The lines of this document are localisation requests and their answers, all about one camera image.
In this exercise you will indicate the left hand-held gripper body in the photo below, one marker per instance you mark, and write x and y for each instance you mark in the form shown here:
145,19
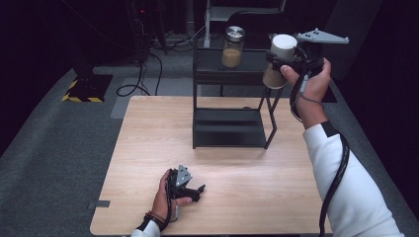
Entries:
184,176

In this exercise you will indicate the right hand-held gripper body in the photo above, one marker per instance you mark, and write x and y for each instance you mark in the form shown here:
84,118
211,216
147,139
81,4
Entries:
321,37

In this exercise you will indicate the glass jar with white lid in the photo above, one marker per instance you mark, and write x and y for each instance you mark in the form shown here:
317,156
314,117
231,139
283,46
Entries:
284,44

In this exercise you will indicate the glass jar with silver lid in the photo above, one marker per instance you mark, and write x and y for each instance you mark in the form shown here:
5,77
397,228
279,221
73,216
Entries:
233,49

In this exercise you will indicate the black metal shelf rack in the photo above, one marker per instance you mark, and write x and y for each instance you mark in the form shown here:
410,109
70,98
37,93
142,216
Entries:
230,128

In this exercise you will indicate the person's left hand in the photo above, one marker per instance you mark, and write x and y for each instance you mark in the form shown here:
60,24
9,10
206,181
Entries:
161,204

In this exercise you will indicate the person's right hand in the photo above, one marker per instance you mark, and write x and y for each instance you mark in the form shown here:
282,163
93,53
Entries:
313,89

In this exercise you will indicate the grey upright panel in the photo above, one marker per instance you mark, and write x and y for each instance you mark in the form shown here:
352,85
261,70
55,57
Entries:
359,19

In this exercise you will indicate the black chair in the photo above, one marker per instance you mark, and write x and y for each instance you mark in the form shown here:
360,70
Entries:
257,23

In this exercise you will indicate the grey tape strip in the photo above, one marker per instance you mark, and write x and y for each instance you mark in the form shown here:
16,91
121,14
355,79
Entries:
99,204

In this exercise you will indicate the dark equipment stand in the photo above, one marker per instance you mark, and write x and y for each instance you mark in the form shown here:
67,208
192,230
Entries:
143,26

